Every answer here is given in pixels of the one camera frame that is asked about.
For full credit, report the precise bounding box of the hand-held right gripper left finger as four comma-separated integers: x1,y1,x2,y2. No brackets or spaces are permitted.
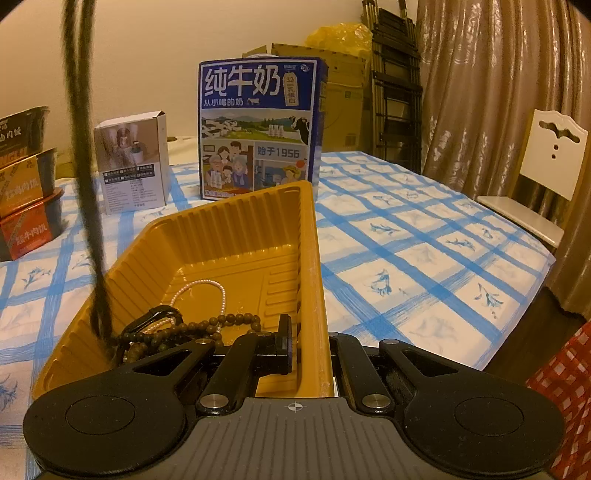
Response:
108,314,296,418

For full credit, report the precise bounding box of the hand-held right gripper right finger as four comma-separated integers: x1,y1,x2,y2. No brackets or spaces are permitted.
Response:
328,331,472,415

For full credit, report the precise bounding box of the large-bead brown bracelet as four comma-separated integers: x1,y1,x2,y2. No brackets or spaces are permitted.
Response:
113,313,264,367

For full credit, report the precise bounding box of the white pearl necklace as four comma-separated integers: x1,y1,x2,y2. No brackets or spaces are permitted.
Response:
139,279,227,335

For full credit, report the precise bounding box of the yellow plastic tray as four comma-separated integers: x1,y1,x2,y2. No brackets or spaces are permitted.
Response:
30,181,335,402

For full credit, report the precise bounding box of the long small-bead dark necklace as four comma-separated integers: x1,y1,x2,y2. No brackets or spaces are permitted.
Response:
62,0,115,352

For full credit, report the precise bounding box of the blue checked tablecloth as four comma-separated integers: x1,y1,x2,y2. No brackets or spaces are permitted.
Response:
0,150,557,444

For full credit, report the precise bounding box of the blue illustrated milk carton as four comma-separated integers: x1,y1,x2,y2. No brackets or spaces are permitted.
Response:
198,56,329,202

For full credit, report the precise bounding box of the red checked cloth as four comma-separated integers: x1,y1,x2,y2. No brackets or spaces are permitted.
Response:
526,323,591,480

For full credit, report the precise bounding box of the small white product box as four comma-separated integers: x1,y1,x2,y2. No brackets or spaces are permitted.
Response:
93,111,171,216

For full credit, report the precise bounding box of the cardboard box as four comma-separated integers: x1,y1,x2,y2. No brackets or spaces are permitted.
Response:
271,42,370,153

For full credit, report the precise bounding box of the red label rice bowl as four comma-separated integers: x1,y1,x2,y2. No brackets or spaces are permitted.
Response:
0,187,65,262

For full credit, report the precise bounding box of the white chair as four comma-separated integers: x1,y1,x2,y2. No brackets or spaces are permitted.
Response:
475,109,591,252

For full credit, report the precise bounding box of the black folding rack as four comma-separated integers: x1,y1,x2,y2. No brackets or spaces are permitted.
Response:
362,0,423,162

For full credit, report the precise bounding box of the yellow label rice bowl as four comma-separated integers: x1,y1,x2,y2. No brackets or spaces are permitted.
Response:
0,148,58,217

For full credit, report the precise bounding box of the yellow plastic bag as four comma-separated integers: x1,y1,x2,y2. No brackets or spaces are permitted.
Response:
307,22,374,60

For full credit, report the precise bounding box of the beige curtain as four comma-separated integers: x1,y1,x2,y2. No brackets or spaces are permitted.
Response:
416,0,591,319

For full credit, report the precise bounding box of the black label rice bowl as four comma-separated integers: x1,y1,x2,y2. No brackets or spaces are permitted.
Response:
0,106,51,167

